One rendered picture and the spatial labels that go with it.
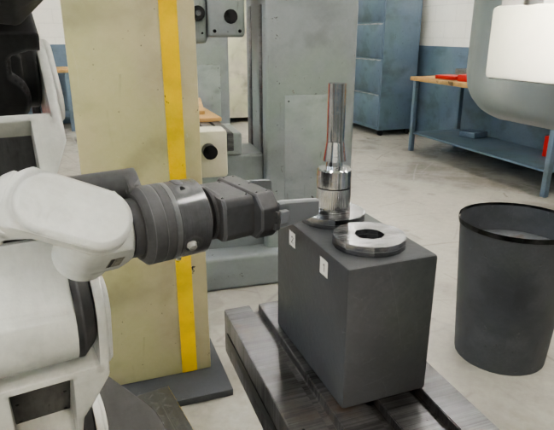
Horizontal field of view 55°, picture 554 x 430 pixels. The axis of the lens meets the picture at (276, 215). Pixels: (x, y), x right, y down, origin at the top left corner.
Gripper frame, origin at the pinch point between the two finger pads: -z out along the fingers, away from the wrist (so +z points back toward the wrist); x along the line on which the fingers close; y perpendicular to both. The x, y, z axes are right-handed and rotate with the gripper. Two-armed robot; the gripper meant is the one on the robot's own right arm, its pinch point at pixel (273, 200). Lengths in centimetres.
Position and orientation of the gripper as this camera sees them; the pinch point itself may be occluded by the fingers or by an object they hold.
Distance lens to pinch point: 68.4
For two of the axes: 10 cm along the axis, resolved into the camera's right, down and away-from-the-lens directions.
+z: -8.3, 1.8, -5.3
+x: -5.6, -2.7, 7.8
